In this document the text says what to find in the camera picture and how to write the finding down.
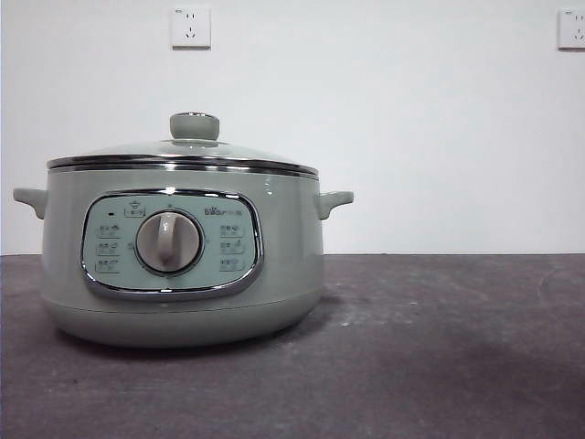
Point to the pale green electric cooking pot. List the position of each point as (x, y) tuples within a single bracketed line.
[(292, 256)]

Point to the glass lid with green knob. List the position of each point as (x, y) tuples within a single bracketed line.
[(194, 125)]

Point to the white wall socket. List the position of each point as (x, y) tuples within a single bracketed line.
[(191, 27), (573, 29)]

